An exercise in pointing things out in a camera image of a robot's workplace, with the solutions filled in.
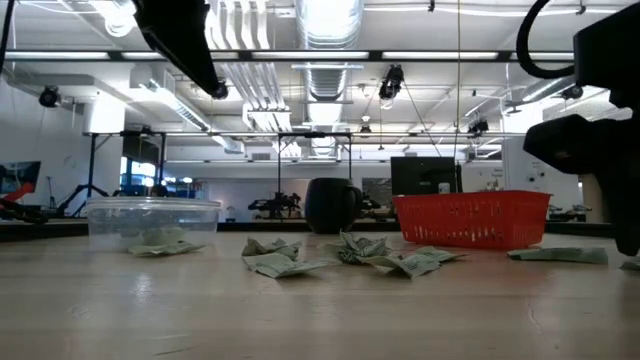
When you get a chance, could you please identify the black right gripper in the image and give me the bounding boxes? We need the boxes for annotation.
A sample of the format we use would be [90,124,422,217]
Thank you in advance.
[523,3,640,257]

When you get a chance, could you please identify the red plastic mesh basket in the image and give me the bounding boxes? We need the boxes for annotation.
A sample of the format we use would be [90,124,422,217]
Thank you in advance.
[392,189,553,251]

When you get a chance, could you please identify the clear plastic food container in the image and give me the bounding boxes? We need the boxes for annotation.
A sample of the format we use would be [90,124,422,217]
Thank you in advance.
[83,196,222,254]

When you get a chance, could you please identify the black beam with light strips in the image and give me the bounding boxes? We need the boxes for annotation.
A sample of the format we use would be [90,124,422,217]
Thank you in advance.
[0,48,576,63]

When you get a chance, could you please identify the white square pillar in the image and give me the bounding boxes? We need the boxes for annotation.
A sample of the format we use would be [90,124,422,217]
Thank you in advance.
[501,137,581,196]

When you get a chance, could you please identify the black background robot arms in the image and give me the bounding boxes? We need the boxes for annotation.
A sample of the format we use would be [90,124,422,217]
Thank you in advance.
[248,192,304,220]
[49,183,110,219]

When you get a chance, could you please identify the black monitor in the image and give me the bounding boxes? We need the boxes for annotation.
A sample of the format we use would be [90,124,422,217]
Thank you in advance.
[390,156,464,197]

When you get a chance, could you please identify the dark mug with green interior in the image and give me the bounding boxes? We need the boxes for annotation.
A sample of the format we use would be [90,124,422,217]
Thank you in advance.
[304,177,365,235]

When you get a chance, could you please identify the red-orange and black tool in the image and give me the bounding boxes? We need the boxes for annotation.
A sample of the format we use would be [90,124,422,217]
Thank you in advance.
[0,182,51,225]

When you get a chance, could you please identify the silver ceiling air duct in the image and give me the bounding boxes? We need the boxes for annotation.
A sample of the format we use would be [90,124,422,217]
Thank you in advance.
[294,0,365,156]

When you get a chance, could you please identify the black background rig frame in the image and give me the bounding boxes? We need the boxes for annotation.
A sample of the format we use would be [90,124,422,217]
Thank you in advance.
[87,130,168,199]
[276,131,353,195]

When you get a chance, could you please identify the black hanging cable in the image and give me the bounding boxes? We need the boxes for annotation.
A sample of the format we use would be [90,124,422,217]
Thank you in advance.
[0,0,16,76]

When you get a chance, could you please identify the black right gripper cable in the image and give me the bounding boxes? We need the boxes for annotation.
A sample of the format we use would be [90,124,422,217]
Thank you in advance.
[516,0,576,80]

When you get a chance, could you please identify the dark wall screen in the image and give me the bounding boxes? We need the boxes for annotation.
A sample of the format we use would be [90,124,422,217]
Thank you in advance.
[0,160,43,197]

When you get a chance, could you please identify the thin hanging cord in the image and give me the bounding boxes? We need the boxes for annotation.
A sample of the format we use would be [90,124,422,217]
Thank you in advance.
[455,0,462,161]

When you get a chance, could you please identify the black aluminium table frame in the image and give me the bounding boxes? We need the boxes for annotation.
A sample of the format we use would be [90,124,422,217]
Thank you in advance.
[0,218,616,242]

